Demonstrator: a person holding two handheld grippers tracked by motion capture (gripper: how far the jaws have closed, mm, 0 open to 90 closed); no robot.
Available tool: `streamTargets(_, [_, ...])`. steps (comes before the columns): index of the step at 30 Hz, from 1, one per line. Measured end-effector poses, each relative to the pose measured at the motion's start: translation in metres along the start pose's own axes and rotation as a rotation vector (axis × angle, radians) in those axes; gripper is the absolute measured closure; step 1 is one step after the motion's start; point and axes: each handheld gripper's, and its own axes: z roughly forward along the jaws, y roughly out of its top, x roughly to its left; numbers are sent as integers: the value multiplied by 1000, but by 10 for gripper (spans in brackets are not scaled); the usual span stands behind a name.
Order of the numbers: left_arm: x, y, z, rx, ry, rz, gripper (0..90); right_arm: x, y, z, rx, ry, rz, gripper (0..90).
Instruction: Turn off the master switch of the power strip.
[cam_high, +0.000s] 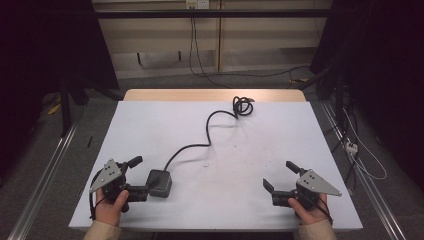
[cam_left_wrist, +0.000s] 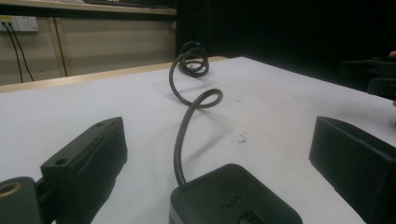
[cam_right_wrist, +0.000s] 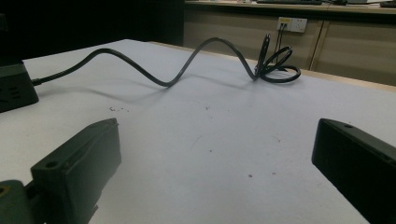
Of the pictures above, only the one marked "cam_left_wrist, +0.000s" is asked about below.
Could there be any white wall socket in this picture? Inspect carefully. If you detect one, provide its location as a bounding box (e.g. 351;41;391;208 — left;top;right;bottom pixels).
0;15;40;33

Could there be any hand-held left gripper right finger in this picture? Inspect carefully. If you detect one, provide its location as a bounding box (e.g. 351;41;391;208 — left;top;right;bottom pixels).
308;116;396;224

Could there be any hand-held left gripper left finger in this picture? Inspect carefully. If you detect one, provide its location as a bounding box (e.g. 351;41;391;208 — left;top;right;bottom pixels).
40;116;129;224

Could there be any black wall cable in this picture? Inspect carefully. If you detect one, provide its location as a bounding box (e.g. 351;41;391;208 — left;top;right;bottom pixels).
3;21;24;84
8;22;35;82

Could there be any black adapter cable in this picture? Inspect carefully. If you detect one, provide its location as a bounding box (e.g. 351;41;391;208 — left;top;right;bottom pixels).
168;40;224;187

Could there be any black power adapter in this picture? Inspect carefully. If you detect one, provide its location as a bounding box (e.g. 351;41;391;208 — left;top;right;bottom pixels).
168;163;304;224

